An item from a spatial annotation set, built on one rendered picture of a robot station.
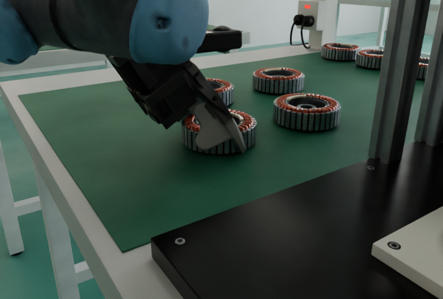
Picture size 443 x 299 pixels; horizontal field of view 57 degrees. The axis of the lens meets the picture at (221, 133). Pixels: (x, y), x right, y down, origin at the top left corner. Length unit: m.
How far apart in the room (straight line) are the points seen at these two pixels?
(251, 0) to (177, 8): 5.46
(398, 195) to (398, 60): 0.15
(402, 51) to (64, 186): 0.42
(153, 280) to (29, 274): 1.30
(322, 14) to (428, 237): 1.04
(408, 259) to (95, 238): 0.28
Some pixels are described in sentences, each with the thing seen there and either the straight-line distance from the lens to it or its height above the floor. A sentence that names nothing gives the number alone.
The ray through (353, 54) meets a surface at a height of 0.77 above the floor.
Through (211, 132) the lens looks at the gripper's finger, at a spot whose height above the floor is 0.79.
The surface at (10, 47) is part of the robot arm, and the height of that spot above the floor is 0.93.
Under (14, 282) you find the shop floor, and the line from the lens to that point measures 1.64.
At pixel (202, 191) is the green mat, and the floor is 0.75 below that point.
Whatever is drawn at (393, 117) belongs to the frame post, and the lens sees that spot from 0.52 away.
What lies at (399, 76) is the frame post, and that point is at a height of 0.88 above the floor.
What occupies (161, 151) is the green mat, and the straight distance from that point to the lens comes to 0.59.
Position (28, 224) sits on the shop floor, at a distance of 1.93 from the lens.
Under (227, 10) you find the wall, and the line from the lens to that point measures 5.54.
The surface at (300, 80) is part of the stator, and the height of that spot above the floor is 0.78.
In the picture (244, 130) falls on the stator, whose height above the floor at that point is 0.78.
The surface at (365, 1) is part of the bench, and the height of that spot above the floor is 0.73.
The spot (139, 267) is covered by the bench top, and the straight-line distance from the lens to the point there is 0.38.
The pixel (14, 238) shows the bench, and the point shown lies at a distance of 1.72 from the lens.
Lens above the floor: 0.99
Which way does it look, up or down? 22 degrees down
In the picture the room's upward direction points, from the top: straight up
